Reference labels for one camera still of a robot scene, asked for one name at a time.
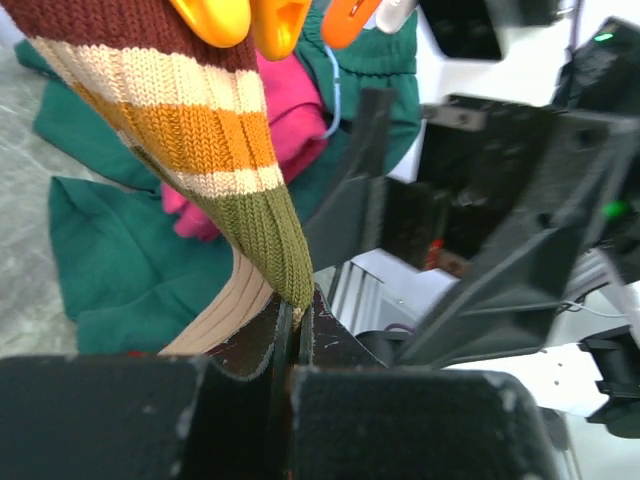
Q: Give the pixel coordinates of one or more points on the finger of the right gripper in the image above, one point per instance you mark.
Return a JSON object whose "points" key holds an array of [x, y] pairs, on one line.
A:
{"points": [[349, 220]]}

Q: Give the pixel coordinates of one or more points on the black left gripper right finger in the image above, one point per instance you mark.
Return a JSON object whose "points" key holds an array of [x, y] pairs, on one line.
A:
{"points": [[353, 418]]}

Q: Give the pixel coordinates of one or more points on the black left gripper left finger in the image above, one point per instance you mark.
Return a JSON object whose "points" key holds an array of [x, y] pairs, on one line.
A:
{"points": [[215, 416]]}

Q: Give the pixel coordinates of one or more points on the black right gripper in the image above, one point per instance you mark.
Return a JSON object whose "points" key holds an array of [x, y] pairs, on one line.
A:
{"points": [[479, 159]]}

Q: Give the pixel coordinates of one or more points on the beige striped sock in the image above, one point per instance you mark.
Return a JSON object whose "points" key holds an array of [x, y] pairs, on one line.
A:
{"points": [[196, 116]]}

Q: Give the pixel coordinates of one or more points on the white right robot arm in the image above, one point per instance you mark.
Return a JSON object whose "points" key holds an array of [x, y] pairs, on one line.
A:
{"points": [[569, 377]]}

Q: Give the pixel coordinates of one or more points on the pink magenta garment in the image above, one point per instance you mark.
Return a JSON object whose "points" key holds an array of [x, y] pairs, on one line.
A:
{"points": [[295, 115]]}

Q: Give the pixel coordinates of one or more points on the teal green garment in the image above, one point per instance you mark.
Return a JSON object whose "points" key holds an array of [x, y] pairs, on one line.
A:
{"points": [[127, 280]]}

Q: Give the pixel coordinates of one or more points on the orange clothes peg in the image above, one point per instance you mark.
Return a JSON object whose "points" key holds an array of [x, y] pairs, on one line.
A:
{"points": [[276, 26], [219, 23]]}

